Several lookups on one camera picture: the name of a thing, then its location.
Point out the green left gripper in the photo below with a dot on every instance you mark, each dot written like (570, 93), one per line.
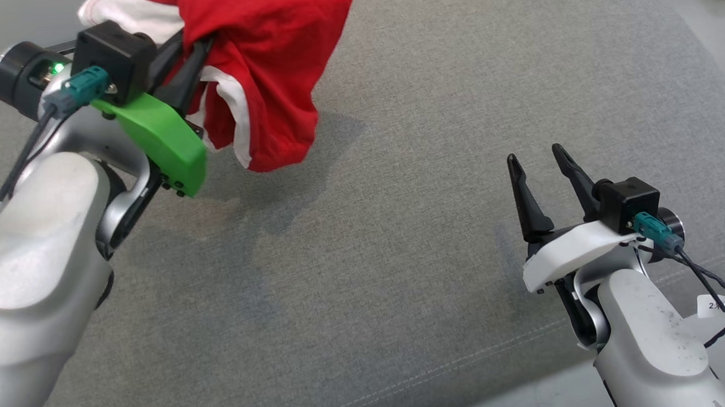
(160, 139)

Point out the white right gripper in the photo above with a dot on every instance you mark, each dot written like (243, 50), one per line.
(570, 251)

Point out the red shorts white stripe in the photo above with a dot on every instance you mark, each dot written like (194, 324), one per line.
(267, 47)

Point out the grey fabric sofa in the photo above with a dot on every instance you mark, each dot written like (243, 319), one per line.
(401, 226)

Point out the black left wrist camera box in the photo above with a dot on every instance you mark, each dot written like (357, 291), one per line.
(113, 55)

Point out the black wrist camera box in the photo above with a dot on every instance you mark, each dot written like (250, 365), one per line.
(632, 202)
(113, 55)

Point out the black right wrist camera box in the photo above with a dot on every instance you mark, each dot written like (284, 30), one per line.
(632, 202)

